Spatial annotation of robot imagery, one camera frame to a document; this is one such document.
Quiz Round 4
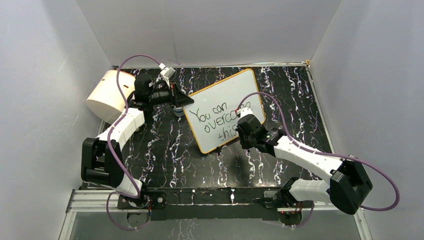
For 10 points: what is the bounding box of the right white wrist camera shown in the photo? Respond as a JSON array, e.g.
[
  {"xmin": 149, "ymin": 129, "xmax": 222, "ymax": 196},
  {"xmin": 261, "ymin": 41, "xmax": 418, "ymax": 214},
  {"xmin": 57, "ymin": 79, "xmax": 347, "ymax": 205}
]
[{"xmin": 235, "ymin": 107, "xmax": 254, "ymax": 118}]

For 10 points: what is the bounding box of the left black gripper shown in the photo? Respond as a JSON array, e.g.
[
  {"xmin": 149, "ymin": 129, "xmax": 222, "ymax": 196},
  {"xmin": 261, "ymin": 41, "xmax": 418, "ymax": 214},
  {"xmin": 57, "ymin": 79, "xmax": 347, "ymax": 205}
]
[{"xmin": 149, "ymin": 82, "xmax": 195, "ymax": 111}]

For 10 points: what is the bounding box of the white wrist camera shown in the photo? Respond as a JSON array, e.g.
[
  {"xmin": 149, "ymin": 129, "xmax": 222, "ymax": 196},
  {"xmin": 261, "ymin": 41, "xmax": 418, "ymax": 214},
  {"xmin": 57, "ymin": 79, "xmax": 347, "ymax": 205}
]
[
  {"xmin": 235, "ymin": 107, "xmax": 254, "ymax": 118},
  {"xmin": 158, "ymin": 63, "xmax": 176, "ymax": 87}
]

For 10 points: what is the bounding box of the yellow framed whiteboard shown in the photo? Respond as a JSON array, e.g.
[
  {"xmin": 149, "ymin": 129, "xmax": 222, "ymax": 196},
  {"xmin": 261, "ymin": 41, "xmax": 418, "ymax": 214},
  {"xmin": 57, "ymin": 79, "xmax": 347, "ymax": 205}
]
[{"xmin": 183, "ymin": 68, "xmax": 266, "ymax": 154}]

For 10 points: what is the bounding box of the aluminium frame rail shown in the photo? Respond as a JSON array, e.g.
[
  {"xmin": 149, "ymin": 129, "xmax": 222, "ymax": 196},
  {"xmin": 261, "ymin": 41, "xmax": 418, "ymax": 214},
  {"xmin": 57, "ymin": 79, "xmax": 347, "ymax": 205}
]
[{"xmin": 59, "ymin": 187, "xmax": 372, "ymax": 240}]

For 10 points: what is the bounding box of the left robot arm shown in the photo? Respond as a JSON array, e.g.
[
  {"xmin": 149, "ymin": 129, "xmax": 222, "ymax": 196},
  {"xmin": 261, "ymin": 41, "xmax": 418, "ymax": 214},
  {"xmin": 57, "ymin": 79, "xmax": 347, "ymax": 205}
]
[{"xmin": 81, "ymin": 70, "xmax": 195, "ymax": 208}]

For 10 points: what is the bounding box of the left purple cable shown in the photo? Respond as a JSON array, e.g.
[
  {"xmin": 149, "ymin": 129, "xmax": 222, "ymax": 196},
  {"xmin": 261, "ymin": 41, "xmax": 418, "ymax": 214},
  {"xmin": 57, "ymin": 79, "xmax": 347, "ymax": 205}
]
[{"xmin": 104, "ymin": 54, "xmax": 164, "ymax": 232}]

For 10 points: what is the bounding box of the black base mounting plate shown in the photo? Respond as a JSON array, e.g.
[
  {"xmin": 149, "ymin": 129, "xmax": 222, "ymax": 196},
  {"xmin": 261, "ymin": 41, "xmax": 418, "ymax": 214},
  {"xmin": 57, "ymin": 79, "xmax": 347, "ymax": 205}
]
[{"xmin": 145, "ymin": 187, "xmax": 289, "ymax": 222}]

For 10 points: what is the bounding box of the cream cylindrical box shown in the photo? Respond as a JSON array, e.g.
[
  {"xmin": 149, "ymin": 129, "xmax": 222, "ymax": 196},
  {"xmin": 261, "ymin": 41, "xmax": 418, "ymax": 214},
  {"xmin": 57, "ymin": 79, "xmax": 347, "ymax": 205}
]
[{"xmin": 85, "ymin": 70, "xmax": 136, "ymax": 125}]

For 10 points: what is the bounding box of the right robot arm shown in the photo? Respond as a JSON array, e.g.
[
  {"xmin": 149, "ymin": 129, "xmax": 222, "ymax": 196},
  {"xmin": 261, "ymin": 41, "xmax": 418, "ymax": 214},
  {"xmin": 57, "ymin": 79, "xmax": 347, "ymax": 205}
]
[{"xmin": 236, "ymin": 108, "xmax": 373, "ymax": 215}]

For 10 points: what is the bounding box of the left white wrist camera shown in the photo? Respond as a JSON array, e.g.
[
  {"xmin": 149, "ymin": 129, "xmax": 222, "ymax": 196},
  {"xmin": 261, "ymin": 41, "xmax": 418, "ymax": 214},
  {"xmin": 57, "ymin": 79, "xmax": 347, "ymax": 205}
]
[{"xmin": 158, "ymin": 63, "xmax": 176, "ymax": 87}]

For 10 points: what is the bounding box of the wire whiteboard stand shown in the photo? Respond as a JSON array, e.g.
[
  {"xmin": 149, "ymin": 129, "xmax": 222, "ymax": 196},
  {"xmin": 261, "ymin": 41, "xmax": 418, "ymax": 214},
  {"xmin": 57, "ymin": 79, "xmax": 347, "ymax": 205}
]
[{"xmin": 214, "ymin": 147, "xmax": 222, "ymax": 155}]

